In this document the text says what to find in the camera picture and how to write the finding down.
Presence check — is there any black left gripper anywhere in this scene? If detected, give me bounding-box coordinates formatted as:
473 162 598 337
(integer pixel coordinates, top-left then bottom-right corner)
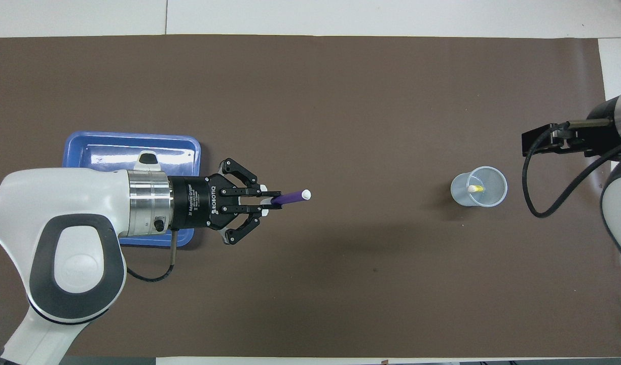
167 158 283 245

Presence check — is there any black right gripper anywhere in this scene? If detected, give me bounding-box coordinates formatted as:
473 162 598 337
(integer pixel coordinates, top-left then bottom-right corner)
522 96 621 162

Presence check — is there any purple marker pen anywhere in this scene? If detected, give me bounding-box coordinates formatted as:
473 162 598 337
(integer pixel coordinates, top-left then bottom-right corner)
262 189 312 207

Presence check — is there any translucent plastic cup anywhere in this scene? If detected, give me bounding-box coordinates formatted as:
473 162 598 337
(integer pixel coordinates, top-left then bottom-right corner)
450 166 508 208

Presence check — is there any brown table mat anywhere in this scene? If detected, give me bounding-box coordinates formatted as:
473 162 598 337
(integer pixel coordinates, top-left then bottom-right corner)
0 34 621 358

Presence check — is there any blue plastic tray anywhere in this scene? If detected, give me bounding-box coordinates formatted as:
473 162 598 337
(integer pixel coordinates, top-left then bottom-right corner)
62 131 201 248

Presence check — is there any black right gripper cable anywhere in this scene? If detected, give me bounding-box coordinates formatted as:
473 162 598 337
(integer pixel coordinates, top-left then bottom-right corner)
522 120 621 218

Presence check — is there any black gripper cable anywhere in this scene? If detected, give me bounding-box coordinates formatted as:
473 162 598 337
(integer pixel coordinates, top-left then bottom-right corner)
522 120 621 218
127 230 176 283

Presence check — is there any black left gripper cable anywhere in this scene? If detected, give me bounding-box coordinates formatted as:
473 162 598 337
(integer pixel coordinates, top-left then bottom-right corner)
127 230 176 283

